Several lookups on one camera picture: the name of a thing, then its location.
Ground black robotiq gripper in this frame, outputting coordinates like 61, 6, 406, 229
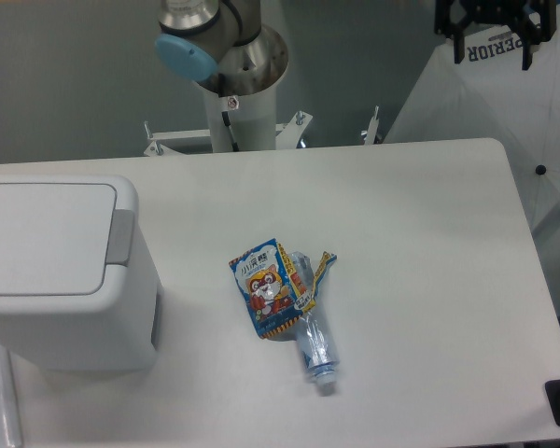
434, 0, 556, 71

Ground white push-lid trash can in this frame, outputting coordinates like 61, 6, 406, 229
0, 175, 163, 371

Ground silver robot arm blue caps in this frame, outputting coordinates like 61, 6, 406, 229
155, 1, 557, 97

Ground white umbrella navy lettering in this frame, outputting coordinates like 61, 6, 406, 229
386, 5, 560, 228

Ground blue cartoon snack wrapper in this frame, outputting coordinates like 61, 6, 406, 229
229, 238, 337, 339

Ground crushed clear plastic bottle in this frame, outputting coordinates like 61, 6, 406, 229
289, 252, 339, 397

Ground white metal base frame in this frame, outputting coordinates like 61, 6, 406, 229
142, 105, 383, 158

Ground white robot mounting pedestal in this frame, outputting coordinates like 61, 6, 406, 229
201, 87, 276, 153

